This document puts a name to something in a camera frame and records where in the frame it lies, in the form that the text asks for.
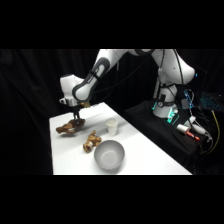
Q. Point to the tan toy piece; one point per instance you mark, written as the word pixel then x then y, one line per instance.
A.
pixel 91 141

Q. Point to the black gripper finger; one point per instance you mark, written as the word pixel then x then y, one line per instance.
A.
pixel 78 115
pixel 75 115

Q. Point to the white paper cup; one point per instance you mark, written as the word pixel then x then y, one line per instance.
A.
pixel 112 127

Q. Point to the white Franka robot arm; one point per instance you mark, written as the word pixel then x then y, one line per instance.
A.
pixel 100 66

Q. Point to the brown plush deer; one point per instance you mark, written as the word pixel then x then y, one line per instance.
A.
pixel 70 126

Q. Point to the black curtain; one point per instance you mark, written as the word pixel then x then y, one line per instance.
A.
pixel 30 86

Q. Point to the grey bowl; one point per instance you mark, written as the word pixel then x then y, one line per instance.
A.
pixel 109 156

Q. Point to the white tape roll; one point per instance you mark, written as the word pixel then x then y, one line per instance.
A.
pixel 181 128

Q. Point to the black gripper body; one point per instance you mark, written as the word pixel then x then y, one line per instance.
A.
pixel 75 106

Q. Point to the red and white marker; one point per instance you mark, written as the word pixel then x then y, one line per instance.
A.
pixel 193 135

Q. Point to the blue lit keyboard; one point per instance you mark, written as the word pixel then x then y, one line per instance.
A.
pixel 209 100

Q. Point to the black robot stand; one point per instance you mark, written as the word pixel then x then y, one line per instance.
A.
pixel 156 131

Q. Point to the control box with green light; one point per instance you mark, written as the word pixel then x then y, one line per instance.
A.
pixel 172 115

